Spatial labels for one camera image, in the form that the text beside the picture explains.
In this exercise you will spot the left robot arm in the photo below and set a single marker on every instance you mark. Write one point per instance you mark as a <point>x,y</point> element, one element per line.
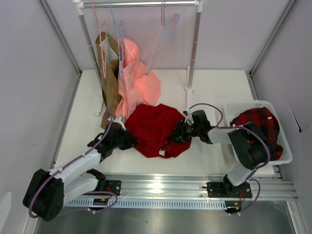
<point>49,191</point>

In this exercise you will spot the white laundry basket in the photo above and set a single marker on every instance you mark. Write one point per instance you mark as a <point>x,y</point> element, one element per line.
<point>233,109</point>

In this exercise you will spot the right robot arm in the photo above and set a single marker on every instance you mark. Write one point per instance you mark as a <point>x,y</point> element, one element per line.
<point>251,146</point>

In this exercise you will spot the blue wire hanger left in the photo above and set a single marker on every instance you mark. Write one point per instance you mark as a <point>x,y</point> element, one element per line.
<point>120,48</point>

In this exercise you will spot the pink wire hanger left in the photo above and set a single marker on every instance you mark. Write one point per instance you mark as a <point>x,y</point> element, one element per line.
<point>100,25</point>

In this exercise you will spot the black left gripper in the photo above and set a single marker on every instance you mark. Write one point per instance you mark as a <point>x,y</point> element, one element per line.
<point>130,141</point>

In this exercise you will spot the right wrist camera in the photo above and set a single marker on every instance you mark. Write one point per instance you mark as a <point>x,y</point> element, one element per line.
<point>188,116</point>

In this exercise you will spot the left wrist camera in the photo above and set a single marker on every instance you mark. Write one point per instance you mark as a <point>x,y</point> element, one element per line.
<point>119,120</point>

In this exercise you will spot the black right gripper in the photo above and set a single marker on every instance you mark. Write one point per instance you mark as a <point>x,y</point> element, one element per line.
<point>180,133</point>

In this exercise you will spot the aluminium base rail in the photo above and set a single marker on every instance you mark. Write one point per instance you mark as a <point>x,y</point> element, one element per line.
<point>158,186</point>

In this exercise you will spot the red plaid shirt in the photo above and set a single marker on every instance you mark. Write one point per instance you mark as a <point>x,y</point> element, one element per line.
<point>268,124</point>

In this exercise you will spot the white slotted cable duct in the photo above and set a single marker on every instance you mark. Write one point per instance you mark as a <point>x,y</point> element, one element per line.
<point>202,204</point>

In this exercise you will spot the metal clothes rack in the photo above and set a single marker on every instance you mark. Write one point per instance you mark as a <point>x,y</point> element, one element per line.
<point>80,6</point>

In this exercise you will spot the salmon pink garment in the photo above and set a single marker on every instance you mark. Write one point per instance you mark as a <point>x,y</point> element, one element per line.
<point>135,86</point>

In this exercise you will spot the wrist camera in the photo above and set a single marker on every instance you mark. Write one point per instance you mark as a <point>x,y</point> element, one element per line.
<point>119,120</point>
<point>188,116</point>

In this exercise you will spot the brown garment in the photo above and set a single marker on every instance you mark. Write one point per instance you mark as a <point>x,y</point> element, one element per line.
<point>109,85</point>

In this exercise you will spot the red skirt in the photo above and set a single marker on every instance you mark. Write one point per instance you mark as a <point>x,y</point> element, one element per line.
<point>151,126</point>

